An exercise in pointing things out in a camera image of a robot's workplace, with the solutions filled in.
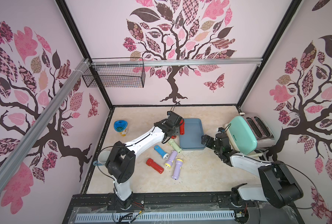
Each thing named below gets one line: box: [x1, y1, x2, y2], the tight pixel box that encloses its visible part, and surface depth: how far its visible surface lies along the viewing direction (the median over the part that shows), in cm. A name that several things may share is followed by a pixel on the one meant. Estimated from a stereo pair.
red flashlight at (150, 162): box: [145, 157, 165, 175], surface depth 87 cm
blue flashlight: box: [153, 144, 170, 161], surface depth 91 cm
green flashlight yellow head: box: [168, 138, 183, 154], surface depth 95 cm
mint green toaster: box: [224, 112, 276, 156], surface depth 85 cm
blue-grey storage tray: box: [179, 118, 207, 151], surface depth 106 cm
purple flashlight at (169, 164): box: [164, 150, 178, 169], surface depth 88 cm
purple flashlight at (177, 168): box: [171, 158, 184, 181], surface depth 85 cm
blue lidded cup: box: [113, 119, 129, 137], surface depth 97 cm
